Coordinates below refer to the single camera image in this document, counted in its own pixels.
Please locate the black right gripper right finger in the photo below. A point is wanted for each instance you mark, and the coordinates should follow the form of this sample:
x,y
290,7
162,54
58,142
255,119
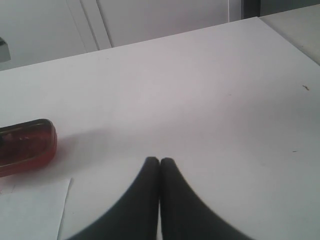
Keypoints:
x,y
184,216

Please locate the white cabinet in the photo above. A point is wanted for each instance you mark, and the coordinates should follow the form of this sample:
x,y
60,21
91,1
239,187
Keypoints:
x,y
36,31

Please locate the dark vertical post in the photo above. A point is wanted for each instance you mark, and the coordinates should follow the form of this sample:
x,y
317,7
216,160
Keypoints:
x,y
250,8

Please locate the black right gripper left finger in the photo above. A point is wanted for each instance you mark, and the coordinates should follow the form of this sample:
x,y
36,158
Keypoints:
x,y
135,215

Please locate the red ink pad tin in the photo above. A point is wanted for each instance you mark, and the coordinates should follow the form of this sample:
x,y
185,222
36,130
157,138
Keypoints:
x,y
27,146

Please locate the white paper sheet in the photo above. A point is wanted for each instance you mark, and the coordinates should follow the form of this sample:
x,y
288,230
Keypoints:
x,y
34,213

